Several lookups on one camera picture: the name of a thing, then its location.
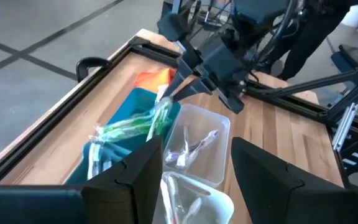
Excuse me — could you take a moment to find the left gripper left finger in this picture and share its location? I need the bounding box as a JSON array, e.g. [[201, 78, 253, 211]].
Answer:
[[0, 136, 164, 224]]

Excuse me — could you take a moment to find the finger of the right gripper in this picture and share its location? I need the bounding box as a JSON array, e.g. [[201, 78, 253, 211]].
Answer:
[[174, 77, 245, 114], [157, 14, 204, 98]]

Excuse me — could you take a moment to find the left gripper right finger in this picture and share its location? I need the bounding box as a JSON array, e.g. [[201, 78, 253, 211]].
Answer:
[[231, 137, 358, 224]]

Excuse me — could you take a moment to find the blue toothbrush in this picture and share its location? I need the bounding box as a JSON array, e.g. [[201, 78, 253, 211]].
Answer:
[[87, 142, 103, 181], [103, 155, 114, 172]]

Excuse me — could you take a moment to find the clear plastic bin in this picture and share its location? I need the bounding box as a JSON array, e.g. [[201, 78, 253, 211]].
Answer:
[[163, 103, 231, 188]]

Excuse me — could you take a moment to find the slate grey plastic bin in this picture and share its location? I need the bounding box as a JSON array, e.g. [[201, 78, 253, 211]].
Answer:
[[65, 141, 136, 187]]

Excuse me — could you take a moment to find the orange cloth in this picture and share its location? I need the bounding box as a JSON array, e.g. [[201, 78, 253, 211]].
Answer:
[[134, 67, 177, 93]]

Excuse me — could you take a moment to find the teal plastic bin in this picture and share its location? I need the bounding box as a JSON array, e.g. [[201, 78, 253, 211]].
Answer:
[[106, 87, 182, 153]]

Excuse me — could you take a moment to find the beige plastic bin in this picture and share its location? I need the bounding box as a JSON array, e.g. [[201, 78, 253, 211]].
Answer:
[[152, 170, 235, 224]]

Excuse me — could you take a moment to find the person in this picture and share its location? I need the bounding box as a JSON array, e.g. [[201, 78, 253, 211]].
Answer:
[[255, 0, 358, 82]]

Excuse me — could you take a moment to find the white metal plate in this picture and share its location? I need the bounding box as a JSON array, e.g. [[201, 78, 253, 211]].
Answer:
[[333, 102, 358, 152]]

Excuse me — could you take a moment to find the dark padded chair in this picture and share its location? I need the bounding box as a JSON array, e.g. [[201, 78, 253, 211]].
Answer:
[[331, 27, 358, 74]]

